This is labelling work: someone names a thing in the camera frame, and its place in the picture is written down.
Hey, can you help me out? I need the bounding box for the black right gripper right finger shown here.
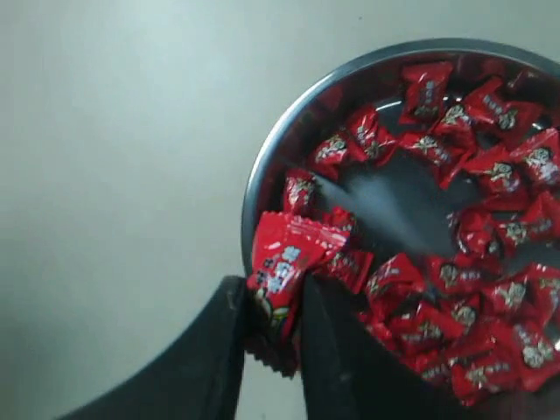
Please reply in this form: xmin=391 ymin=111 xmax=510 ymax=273
xmin=301 ymin=276 xmax=559 ymax=420

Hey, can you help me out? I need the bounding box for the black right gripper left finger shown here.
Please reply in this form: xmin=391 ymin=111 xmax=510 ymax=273
xmin=66 ymin=276 xmax=248 ymax=419

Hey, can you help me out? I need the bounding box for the red candy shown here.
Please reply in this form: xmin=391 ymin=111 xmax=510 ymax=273
xmin=246 ymin=212 xmax=350 ymax=377

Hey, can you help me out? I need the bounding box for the round stainless steel plate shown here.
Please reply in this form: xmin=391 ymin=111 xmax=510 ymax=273
xmin=241 ymin=38 xmax=559 ymax=358

